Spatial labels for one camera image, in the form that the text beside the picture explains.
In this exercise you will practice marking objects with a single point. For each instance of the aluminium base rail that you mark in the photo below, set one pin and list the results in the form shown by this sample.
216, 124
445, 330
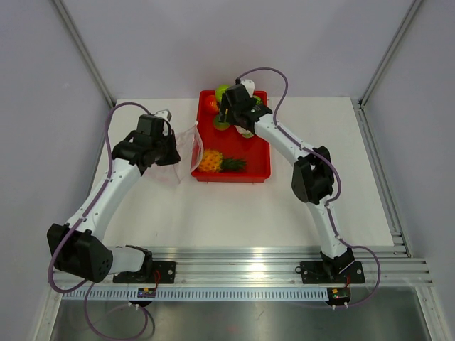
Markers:
275, 266

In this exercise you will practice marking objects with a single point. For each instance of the toy cauliflower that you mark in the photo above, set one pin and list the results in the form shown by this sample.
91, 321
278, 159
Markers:
244, 132

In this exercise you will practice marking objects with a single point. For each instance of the right circuit board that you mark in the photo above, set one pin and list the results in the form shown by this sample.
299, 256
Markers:
338, 296

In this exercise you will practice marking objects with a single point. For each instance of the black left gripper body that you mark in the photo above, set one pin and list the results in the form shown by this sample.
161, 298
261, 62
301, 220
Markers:
166, 148

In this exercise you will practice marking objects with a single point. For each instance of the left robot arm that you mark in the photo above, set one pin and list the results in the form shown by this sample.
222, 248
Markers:
77, 246

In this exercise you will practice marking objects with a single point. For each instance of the left aluminium frame post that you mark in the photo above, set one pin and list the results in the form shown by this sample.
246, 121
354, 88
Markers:
71, 27

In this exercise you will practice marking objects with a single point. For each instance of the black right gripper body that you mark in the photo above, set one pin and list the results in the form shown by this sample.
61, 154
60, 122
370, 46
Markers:
232, 114

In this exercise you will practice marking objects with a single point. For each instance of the red toy tomato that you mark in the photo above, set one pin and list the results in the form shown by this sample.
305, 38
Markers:
210, 105

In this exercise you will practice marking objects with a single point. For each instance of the clear zip top bag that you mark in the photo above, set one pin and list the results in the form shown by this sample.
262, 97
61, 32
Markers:
190, 148

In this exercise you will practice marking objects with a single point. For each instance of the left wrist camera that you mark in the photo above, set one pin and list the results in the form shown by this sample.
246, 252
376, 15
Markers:
164, 114

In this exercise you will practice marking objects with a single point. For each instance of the red plastic tray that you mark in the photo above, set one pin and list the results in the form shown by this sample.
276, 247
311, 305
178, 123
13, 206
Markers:
255, 151

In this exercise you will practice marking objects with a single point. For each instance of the white slotted cable duct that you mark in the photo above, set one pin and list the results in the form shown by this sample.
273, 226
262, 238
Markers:
172, 293

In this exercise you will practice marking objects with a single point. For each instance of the toy pineapple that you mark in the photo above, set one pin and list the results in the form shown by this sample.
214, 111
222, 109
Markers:
214, 161

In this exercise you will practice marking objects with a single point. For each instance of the right side aluminium rail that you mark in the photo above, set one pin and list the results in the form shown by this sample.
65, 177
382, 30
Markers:
386, 196

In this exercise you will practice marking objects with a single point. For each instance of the green toy lime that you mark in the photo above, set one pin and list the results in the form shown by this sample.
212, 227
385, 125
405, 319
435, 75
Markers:
219, 124

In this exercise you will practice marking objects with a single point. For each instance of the green toy apple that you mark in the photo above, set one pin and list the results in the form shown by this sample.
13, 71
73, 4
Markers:
219, 91

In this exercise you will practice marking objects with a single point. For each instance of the aluminium frame post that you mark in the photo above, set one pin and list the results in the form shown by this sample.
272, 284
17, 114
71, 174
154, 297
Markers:
71, 27
390, 51

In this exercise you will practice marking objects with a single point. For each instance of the left circuit board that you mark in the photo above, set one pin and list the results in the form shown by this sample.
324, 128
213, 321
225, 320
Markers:
146, 293

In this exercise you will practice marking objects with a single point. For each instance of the circuit board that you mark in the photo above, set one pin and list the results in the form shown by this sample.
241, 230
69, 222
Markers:
146, 293
338, 296

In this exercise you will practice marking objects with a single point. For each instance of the right aluminium frame post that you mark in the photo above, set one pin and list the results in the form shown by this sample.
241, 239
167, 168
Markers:
390, 51

